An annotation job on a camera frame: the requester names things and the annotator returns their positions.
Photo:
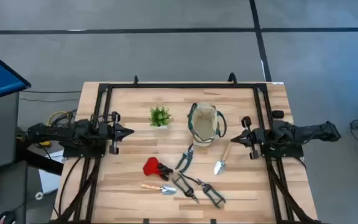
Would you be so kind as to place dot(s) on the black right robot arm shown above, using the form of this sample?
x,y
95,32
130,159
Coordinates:
x,y
306,132

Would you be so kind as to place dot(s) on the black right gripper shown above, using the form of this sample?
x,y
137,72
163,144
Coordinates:
x,y
255,138

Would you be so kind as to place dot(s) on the beige green-trimmed gardening bag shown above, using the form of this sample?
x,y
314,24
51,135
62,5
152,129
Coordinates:
x,y
204,124

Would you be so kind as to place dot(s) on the small black rounded block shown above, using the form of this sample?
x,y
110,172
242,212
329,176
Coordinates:
x,y
278,114

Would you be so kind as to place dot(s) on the black metal table frame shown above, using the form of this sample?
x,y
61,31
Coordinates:
x,y
182,85

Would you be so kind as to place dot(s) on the black computer mouse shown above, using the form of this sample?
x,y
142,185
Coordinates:
x,y
6,217

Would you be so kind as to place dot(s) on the small black bracket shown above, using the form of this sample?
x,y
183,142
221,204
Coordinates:
x,y
146,221
213,221

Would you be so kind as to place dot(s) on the green plant in white pot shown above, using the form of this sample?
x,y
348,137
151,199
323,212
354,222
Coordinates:
x,y
159,116

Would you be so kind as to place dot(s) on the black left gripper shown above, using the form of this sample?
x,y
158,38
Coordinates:
x,y
114,133

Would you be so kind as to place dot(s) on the red and black garden glove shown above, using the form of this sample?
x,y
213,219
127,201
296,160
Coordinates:
x,y
151,166

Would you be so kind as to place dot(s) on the black desk beam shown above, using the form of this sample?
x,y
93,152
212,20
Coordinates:
x,y
42,161

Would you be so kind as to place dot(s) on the black table clamp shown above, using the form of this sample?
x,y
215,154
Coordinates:
x,y
232,77
136,80

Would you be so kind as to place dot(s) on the white sheet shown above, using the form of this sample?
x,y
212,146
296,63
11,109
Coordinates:
x,y
50,180

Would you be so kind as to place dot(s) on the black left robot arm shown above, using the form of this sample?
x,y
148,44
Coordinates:
x,y
57,133

